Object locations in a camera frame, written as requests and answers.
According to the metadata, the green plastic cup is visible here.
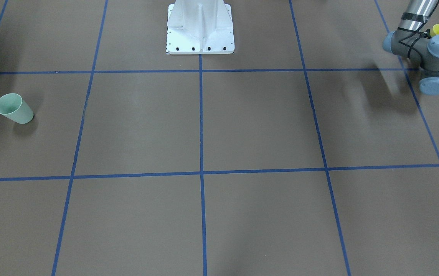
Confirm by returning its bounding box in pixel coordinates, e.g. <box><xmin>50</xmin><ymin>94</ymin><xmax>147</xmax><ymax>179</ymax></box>
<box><xmin>0</xmin><ymin>93</ymin><xmax>34</xmax><ymax>124</ymax></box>

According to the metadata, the white pedestal column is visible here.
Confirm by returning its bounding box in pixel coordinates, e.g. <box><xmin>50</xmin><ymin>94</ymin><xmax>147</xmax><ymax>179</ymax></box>
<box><xmin>166</xmin><ymin>0</ymin><xmax>235</xmax><ymax>55</ymax></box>

